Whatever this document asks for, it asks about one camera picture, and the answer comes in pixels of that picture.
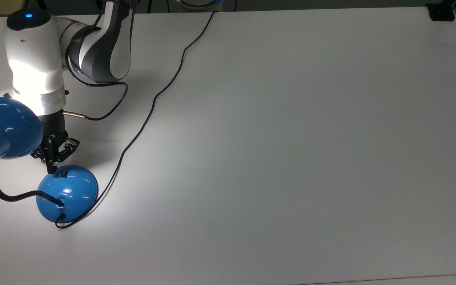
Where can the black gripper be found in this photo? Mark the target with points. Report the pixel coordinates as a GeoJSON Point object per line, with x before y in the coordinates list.
{"type": "Point", "coordinates": [54, 128]}

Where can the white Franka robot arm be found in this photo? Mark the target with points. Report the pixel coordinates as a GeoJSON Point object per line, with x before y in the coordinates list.
{"type": "Point", "coordinates": [34, 59]}

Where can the blue desk lamp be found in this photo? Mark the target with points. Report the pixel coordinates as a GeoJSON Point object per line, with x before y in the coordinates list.
{"type": "Point", "coordinates": [69, 190]}

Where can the black table corner clamp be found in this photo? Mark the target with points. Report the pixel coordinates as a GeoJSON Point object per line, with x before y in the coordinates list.
{"type": "Point", "coordinates": [441, 12]}

